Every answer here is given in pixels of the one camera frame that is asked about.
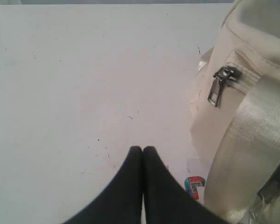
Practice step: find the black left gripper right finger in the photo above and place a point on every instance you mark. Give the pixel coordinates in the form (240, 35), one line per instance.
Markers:
(166, 202)

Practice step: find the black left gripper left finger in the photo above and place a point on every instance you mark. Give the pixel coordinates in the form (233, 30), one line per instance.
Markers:
(121, 201)

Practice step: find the beige fabric duffel bag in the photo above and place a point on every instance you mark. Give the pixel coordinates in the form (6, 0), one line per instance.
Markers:
(236, 108)

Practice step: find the colourful QR code sticker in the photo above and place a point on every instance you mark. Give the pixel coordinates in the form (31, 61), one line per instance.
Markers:
(192, 183)

